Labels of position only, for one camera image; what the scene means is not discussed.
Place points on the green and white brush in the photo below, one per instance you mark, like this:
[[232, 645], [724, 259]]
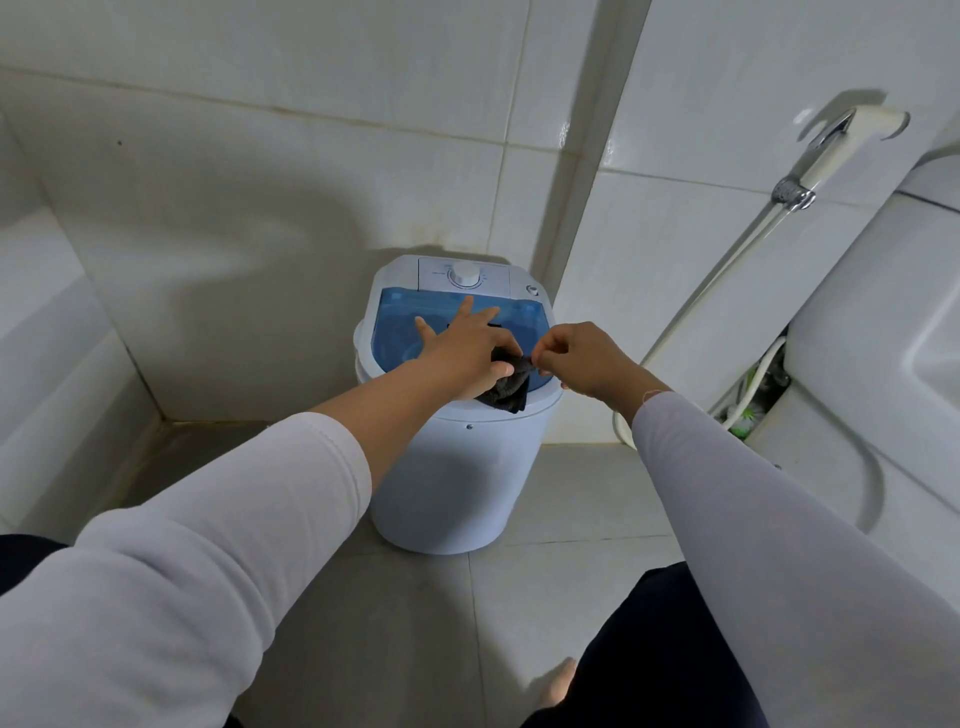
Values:
[[746, 420]]

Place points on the person's left leg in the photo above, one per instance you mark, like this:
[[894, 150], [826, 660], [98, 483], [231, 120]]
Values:
[[26, 559]]

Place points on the person's right forearm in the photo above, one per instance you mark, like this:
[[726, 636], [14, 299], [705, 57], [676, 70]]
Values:
[[772, 555]]

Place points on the blue transparent washer lid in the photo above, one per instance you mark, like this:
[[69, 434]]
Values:
[[397, 330]]

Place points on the person's leg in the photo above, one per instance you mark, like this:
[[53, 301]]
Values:
[[660, 660], [26, 559]]

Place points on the white mini washing machine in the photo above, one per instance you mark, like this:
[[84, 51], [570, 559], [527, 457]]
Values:
[[457, 480]]

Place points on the person's right hand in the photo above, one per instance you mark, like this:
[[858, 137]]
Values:
[[600, 364]]

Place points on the person's right thumb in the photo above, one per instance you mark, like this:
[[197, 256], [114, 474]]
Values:
[[546, 367]]

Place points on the person's right leg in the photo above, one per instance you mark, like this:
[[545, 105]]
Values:
[[660, 660]]

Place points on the person's left little finger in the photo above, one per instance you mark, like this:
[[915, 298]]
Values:
[[424, 330]]

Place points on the white washer dial knob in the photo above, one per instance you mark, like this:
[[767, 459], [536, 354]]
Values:
[[465, 274]]

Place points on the person's left middle finger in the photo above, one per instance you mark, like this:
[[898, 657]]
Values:
[[486, 316]]

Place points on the person's left forearm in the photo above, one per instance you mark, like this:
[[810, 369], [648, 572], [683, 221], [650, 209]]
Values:
[[225, 525]]

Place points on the white bidet sprayer head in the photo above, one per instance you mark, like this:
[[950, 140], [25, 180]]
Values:
[[840, 150]]

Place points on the person's left hand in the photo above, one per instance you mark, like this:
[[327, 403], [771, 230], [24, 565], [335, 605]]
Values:
[[461, 356]]

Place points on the person's right foot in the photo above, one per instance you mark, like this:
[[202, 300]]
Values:
[[559, 682]]

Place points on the dark grey cloth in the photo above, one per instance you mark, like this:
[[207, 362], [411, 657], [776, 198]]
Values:
[[510, 391]]

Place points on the white toilet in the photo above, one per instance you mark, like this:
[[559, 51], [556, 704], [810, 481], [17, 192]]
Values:
[[870, 375]]

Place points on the person's left thumb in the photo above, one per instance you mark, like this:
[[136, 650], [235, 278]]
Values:
[[501, 370]]

